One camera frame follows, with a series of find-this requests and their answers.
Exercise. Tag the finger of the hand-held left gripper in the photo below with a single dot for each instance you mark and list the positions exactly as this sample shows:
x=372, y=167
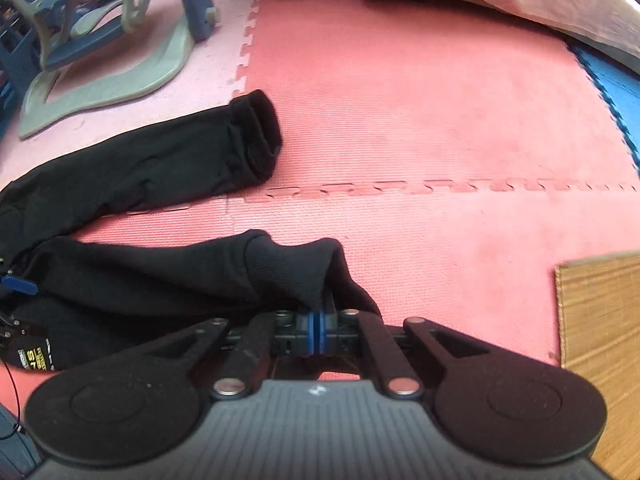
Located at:
x=7, y=332
x=17, y=285

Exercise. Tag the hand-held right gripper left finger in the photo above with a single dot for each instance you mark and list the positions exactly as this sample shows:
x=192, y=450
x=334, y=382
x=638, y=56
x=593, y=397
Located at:
x=292, y=335

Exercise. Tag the black pants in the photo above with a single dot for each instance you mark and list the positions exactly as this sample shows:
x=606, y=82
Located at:
x=150, y=160

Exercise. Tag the blue plastic toy frame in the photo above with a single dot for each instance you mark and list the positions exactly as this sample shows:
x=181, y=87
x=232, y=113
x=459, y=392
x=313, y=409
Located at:
x=197, y=0

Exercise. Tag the blue foam mat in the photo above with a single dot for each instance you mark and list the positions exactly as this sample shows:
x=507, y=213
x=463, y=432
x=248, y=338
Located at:
x=615, y=95

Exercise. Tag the person's leg in jeans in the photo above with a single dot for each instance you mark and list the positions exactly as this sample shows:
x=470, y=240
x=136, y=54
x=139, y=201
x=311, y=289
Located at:
x=12, y=455

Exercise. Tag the brown bamboo mat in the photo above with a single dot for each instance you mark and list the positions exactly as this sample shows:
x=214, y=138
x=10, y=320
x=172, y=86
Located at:
x=600, y=335

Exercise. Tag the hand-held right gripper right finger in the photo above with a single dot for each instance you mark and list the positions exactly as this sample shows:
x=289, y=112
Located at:
x=342, y=335

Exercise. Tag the red foam mat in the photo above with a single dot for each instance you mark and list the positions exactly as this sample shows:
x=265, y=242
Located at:
x=425, y=110

